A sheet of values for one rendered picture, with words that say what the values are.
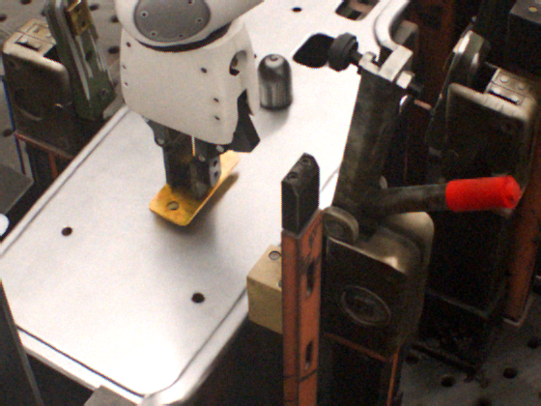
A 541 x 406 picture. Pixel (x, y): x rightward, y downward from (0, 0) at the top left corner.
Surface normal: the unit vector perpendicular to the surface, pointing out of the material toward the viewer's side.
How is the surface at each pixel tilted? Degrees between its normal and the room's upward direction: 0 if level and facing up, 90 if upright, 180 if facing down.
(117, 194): 0
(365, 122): 90
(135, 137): 0
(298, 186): 63
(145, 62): 91
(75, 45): 78
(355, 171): 90
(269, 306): 90
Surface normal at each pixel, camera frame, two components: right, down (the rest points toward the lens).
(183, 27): 0.14, 0.83
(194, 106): -0.44, 0.70
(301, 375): 0.86, 0.37
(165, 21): 0.00, 0.74
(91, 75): 0.84, 0.22
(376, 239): -0.02, -0.66
